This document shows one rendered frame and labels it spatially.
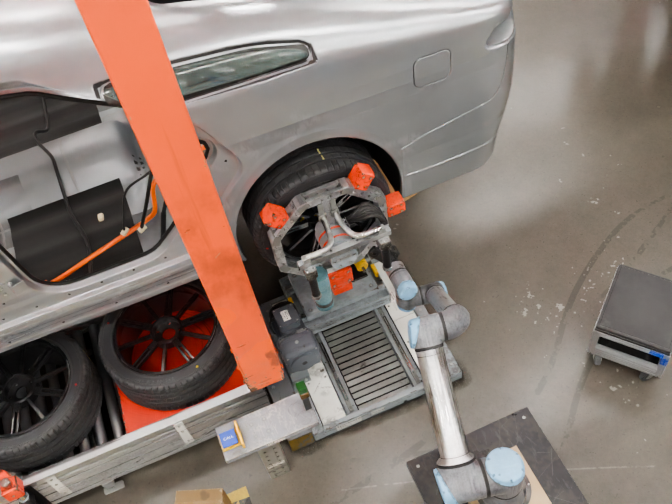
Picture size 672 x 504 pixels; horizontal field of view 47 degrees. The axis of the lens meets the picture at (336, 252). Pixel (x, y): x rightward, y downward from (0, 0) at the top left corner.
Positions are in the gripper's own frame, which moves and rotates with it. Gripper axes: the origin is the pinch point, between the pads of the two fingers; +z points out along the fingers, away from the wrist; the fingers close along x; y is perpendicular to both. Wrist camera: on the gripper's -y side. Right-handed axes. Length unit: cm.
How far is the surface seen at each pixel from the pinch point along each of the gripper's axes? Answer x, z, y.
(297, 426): -61, -67, -34
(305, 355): -54, -32, -18
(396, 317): -38, -14, 41
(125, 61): 68, -47, -174
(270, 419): -67, -59, -41
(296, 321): -49, -15, -20
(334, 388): -72, -36, 12
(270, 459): -89, -65, -29
